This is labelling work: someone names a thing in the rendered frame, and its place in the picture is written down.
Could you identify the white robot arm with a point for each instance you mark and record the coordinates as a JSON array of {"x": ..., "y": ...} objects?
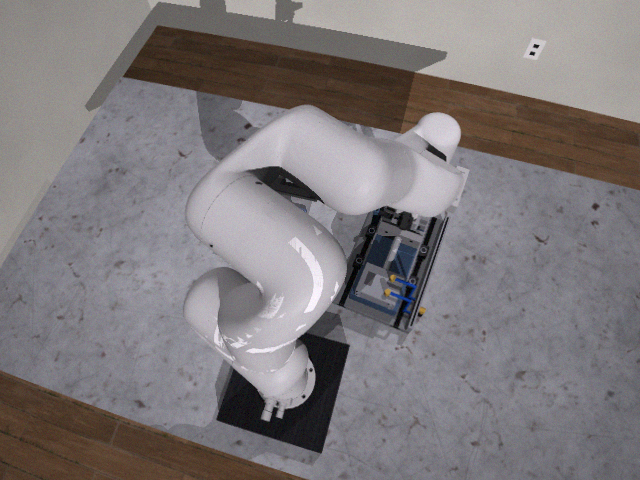
[{"x": 296, "y": 263}]

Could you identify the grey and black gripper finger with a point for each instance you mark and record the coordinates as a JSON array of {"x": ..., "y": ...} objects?
[{"x": 404, "y": 220}]

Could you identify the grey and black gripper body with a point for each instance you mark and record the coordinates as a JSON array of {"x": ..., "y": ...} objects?
[{"x": 400, "y": 212}]

